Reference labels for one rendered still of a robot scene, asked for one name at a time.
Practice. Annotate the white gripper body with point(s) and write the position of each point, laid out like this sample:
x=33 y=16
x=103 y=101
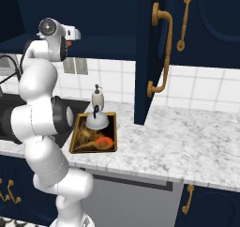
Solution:
x=77 y=34

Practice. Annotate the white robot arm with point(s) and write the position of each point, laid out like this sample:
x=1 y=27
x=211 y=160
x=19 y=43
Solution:
x=40 y=118

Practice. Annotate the navy open cabinet door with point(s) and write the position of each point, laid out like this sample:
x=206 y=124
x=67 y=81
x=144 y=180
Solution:
x=143 y=58

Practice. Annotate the gold-rimmed dark picture tray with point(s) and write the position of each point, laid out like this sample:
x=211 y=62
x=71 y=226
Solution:
x=82 y=140

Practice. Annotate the orange mug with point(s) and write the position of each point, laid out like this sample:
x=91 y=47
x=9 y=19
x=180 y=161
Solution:
x=104 y=142

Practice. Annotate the navy base cupboard doors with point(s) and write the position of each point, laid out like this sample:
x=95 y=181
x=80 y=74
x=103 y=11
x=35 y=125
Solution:
x=22 y=212

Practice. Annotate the white soap dispenser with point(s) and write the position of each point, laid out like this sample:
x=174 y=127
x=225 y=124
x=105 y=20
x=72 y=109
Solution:
x=97 y=98

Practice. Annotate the black tap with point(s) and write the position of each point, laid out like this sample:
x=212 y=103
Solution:
x=12 y=62

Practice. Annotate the black sink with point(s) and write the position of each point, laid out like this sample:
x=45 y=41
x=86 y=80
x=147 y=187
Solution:
x=76 y=107

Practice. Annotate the grey dishwasher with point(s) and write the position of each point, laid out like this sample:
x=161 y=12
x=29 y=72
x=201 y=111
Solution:
x=131 y=202

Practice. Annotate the navy base cupboard door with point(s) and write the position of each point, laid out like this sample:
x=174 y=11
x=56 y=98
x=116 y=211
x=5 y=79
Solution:
x=215 y=208

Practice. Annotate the navy open wall cabinet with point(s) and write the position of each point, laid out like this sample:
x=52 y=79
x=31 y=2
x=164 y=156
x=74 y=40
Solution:
x=103 y=18

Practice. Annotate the grey wall socket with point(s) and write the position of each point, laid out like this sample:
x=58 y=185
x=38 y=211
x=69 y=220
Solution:
x=82 y=67
x=69 y=66

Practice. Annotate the navy wall cabinet door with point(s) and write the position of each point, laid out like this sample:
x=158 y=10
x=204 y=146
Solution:
x=215 y=27

